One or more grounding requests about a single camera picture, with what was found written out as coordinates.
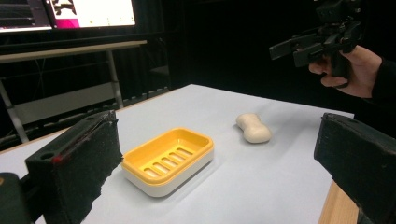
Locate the yellow and white soap dish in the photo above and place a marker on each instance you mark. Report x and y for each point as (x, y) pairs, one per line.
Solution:
(168, 158)

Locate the cream soap bar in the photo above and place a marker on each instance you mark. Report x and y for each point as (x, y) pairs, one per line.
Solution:
(253, 129)

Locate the dark curtain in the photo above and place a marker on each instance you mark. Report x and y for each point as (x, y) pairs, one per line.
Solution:
(224, 40)

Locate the dark computer monitor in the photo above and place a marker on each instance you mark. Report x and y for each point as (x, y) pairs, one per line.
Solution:
(21, 14)

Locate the bright computer monitor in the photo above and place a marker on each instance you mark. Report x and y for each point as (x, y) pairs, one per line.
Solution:
(102, 12)

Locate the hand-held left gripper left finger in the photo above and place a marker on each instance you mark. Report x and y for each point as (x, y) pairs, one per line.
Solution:
(71, 168)

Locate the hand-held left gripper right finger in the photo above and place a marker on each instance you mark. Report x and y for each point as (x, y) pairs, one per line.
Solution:
(364, 161)

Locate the metal frame desk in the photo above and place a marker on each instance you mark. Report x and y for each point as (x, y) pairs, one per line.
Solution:
(65, 51)

